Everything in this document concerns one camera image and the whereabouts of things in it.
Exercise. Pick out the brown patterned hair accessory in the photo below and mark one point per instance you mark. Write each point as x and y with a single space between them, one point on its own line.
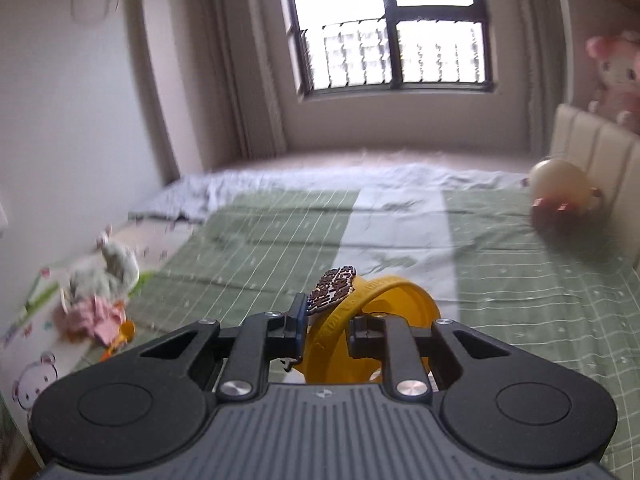
332 287

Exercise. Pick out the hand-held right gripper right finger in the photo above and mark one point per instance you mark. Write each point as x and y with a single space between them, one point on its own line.
357 335

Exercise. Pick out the beige curtain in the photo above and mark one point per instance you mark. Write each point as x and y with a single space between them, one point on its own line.
260 60
542 60

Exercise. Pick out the yellow plastic container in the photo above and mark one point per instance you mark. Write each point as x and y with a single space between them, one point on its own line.
400 305

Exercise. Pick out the orange plastic spoon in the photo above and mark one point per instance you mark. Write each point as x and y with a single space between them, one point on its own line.
122 332

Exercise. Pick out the barred window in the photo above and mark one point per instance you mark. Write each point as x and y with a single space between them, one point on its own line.
395 25

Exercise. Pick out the beige padded headboard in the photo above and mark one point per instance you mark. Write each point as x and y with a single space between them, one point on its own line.
610 160

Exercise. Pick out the green checked blanket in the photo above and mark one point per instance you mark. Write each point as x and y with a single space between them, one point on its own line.
500 270

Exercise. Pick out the grey-green soft towel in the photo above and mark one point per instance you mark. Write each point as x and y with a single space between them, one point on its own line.
112 267

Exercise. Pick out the pink printed cloth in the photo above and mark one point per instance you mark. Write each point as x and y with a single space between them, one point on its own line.
90 317

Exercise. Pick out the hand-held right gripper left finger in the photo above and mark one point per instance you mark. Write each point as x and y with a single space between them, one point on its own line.
298 321

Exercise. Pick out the pink plush toy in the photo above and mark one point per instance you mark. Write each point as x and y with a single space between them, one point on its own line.
617 75

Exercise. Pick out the bear-print white mat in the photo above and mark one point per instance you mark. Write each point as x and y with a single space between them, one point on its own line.
30 370

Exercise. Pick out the cream round toy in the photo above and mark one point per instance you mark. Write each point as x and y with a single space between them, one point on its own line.
560 185

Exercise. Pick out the white bed sheet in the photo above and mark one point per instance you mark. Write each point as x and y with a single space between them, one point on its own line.
300 180

